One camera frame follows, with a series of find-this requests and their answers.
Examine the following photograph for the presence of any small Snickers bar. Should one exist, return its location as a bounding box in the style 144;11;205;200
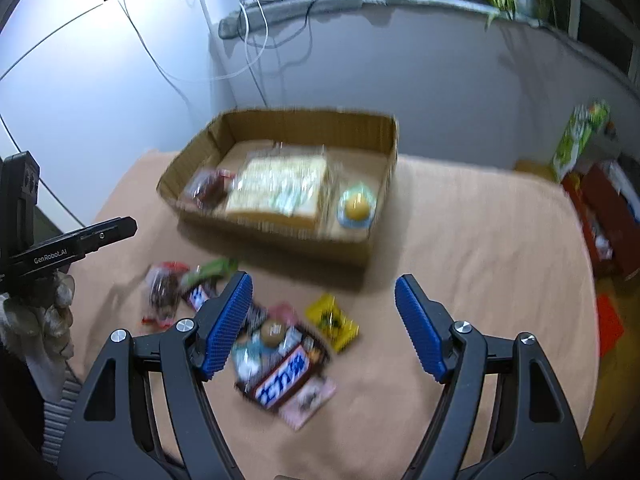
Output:
182;281;217;312

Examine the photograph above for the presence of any green jelly candy packet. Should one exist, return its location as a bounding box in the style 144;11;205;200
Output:
180;258;239;290

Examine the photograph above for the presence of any large Snickers bar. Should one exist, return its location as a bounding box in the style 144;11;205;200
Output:
234;320;330;412

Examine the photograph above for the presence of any small dark candy packet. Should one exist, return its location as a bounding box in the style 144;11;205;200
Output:
243;302;269;334

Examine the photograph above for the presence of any pink candy packet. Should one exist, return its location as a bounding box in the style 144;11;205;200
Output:
279;375;336;431

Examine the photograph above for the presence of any bread slice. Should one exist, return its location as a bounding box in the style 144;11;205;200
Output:
224;148;333;231

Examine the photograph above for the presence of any yellow snack packet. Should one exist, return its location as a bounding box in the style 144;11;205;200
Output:
305;294;360;353

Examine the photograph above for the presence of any teal mint candy packet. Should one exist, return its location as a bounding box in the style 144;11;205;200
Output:
231;336;264;382

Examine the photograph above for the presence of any packaged braised egg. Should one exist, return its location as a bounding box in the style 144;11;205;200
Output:
336;183;376;229

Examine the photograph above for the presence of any left gloved hand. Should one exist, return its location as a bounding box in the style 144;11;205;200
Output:
1;272;75;403

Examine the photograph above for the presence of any white cabinet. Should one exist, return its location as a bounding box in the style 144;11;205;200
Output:
1;0;235;231

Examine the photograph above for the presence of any red storage box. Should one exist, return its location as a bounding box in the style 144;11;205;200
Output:
561;166;639;280

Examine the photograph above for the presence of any open cardboard box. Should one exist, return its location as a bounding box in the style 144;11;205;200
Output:
156;108;399;266

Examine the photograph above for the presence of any green juice carton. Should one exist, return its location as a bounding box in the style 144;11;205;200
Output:
551;100;611;182

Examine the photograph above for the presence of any grey windowsill mat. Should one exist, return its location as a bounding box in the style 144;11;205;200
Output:
217;0;639;92

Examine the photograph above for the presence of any black cable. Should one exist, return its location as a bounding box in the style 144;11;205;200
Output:
236;0;321;51

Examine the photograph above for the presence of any white cable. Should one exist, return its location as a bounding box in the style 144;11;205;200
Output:
117;0;269;85

